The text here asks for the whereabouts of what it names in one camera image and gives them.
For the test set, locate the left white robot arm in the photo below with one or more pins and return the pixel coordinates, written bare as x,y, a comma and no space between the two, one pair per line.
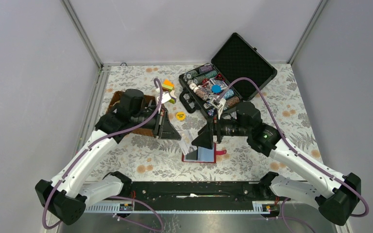
64,195

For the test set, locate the blue dealer chip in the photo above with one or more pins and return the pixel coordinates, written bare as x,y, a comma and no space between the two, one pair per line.
216,89

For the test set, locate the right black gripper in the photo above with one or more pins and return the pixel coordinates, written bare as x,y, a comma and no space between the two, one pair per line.
213,128

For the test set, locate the single white card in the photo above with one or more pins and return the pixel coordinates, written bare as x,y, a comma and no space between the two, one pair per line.
186,142

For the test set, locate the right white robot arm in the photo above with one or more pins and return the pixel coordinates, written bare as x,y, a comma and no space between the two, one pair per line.
333,193

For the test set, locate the green purple toy block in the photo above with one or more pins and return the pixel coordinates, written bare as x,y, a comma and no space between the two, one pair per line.
169,96

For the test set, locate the black poker chip case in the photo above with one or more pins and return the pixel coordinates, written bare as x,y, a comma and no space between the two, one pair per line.
239,65

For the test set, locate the red card holder wallet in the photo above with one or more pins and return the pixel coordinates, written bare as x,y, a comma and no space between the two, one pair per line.
203,155

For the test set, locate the floral tablecloth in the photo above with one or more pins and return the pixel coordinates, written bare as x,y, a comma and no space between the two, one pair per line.
143,158

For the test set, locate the playing card deck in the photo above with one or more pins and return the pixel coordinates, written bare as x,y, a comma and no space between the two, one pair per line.
221,83

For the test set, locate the orange brown toy block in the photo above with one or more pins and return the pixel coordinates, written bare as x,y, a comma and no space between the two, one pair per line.
167,86

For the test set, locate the yellow big blind button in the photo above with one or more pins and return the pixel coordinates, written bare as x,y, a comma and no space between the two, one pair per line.
180,116

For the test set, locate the brown wicker basket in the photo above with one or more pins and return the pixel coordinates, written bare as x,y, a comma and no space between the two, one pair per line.
128,109

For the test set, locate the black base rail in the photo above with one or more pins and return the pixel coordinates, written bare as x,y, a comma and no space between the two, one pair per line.
195,196

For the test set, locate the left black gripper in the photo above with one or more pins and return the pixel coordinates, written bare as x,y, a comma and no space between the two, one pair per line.
163,128

